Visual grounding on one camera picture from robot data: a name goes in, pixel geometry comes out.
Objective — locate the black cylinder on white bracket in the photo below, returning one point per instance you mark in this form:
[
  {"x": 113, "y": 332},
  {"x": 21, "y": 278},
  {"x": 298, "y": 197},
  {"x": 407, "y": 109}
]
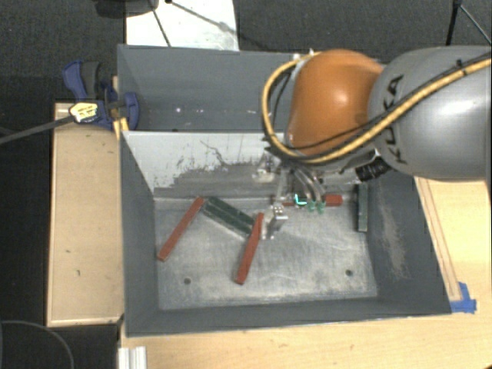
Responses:
[{"x": 372, "y": 170}]

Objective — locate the red-brown flat block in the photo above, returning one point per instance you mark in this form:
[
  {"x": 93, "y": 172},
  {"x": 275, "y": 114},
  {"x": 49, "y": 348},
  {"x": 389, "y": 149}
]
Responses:
[
  {"x": 333, "y": 200},
  {"x": 180, "y": 229},
  {"x": 249, "y": 252}
]

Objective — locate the dark green flat block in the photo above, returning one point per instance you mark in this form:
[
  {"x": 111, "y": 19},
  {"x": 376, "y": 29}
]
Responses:
[
  {"x": 362, "y": 210},
  {"x": 232, "y": 210},
  {"x": 225, "y": 221}
]

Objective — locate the grey metal bin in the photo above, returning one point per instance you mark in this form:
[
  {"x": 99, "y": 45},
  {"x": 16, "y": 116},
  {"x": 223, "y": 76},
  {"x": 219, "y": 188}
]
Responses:
[{"x": 307, "y": 267}]

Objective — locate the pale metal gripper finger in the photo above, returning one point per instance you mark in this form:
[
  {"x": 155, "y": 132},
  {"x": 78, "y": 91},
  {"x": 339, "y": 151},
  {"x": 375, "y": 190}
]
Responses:
[
  {"x": 269, "y": 230},
  {"x": 281, "y": 219}
]

